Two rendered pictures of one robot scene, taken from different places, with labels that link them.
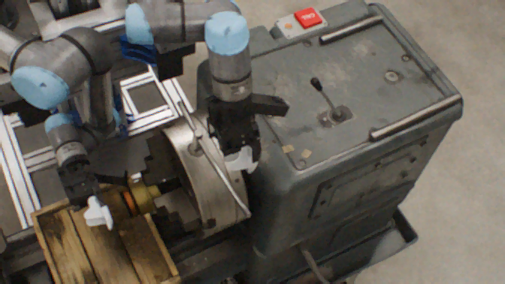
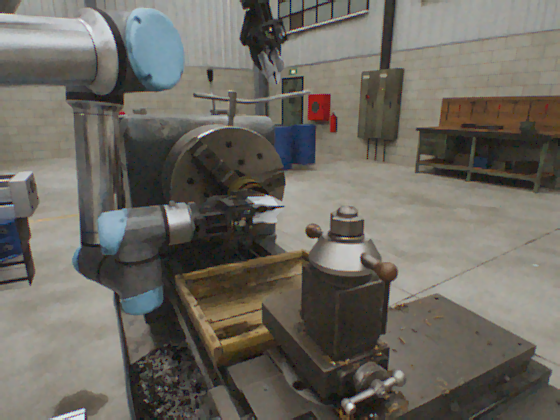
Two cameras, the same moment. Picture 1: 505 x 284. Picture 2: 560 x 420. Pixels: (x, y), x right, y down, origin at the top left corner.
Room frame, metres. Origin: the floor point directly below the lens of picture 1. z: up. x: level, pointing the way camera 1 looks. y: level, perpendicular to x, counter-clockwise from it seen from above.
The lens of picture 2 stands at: (0.50, 1.06, 1.29)
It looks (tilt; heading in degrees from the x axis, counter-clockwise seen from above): 17 degrees down; 278
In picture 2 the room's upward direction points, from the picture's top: straight up
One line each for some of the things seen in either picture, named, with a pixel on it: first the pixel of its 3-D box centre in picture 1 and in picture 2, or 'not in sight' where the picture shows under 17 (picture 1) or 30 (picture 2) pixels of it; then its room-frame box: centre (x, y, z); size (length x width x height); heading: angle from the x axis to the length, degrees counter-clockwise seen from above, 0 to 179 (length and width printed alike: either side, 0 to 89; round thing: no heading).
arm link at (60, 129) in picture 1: (63, 136); (133, 231); (0.84, 0.50, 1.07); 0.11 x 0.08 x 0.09; 35
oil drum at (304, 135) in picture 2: not in sight; (303, 144); (1.10, -7.38, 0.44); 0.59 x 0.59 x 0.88
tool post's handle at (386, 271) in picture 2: not in sight; (378, 266); (0.45, 0.73, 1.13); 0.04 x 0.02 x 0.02; 125
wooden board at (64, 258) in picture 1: (104, 248); (271, 292); (0.61, 0.36, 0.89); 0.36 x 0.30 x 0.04; 35
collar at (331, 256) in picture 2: not in sight; (345, 248); (0.48, 0.69, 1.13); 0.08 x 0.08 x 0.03
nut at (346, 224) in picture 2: not in sight; (346, 220); (0.48, 0.69, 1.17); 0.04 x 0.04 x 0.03
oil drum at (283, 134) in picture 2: not in sight; (278, 147); (1.56, -6.55, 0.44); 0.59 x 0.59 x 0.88
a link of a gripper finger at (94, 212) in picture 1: (96, 213); (268, 203); (0.62, 0.35, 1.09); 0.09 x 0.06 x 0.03; 35
